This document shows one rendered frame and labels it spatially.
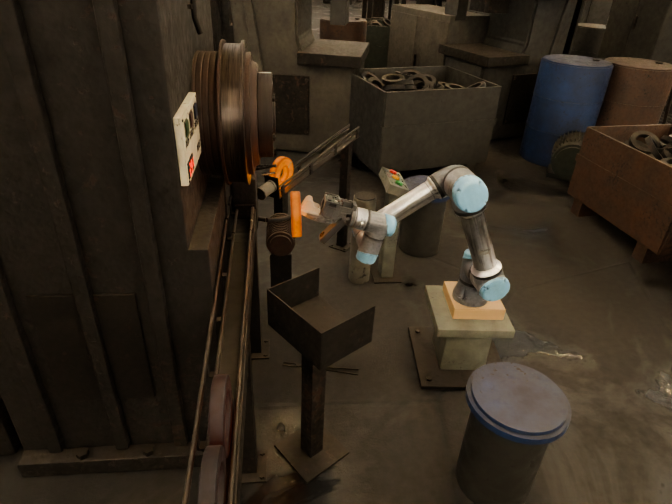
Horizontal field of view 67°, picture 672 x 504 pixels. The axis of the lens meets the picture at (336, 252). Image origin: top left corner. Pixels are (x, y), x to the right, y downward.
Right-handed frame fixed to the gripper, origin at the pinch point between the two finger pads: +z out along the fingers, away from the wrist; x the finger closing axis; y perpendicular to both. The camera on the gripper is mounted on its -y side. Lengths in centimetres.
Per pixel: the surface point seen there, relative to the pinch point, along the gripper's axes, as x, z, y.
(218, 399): 76, 16, -13
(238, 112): 4.1, 25.3, 28.3
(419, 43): -411, -141, 30
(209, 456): 89, 16, -14
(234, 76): -1.5, 28.6, 36.8
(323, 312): 26.2, -14.1, -21.3
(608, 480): 52, -130, -53
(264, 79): -12.1, 19.7, 36.1
